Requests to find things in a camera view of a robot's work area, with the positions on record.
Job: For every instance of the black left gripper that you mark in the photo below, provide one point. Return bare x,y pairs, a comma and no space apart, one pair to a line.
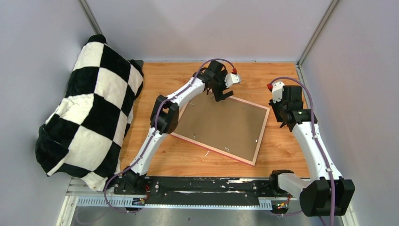
218,94

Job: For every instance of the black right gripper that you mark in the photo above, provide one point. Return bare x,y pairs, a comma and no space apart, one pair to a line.
275,106

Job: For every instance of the pink picture frame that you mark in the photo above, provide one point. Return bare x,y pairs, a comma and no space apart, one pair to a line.
254,160

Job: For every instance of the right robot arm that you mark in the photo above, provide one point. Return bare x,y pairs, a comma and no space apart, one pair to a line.
327,192

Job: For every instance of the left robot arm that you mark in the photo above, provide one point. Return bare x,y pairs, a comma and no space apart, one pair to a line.
164,120

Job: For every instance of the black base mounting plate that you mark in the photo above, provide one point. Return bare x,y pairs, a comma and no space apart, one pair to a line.
201,191

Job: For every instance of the black white checkered pillow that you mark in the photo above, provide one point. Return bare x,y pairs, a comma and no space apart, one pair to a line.
83,137

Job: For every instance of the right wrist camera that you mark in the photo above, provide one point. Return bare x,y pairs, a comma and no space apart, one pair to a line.
276,89

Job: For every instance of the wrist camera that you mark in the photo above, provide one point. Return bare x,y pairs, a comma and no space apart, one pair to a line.
276,89
231,79

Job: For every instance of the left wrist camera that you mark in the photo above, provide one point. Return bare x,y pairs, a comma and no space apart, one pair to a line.
231,79

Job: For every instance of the brown frame backing board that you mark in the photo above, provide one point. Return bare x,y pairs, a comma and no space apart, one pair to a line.
224,124

